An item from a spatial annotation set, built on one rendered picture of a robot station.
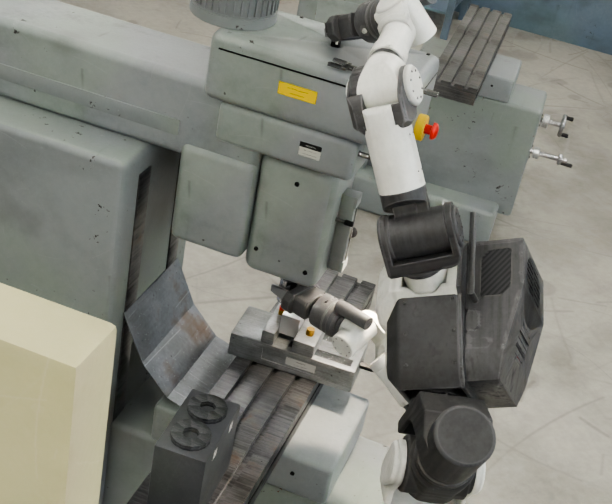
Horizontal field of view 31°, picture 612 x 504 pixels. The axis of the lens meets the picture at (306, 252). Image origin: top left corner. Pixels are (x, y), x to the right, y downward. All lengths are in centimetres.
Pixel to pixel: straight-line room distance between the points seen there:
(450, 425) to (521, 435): 263
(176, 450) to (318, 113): 79
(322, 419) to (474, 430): 106
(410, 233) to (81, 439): 138
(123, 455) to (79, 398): 238
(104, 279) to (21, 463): 195
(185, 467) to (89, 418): 166
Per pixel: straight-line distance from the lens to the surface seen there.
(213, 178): 263
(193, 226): 270
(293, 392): 296
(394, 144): 208
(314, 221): 260
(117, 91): 267
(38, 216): 277
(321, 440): 296
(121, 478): 320
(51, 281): 284
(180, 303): 311
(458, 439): 200
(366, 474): 308
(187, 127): 262
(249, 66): 248
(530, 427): 469
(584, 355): 524
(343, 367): 297
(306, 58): 243
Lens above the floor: 276
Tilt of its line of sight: 31 degrees down
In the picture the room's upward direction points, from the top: 11 degrees clockwise
